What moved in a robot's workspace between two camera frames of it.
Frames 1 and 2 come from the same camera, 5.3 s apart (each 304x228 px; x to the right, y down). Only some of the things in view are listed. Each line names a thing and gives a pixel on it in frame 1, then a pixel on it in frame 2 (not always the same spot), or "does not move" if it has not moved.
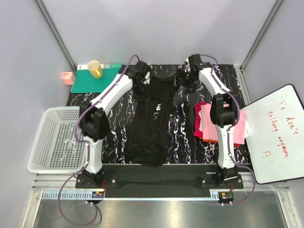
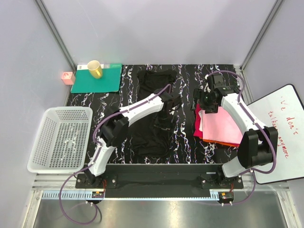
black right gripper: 189,88 → 199,94
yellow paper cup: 95,68 does not move
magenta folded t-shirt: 197,109 does not move
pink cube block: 68,78 does not move
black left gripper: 145,96 → 167,126
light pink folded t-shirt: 208,128 does not move
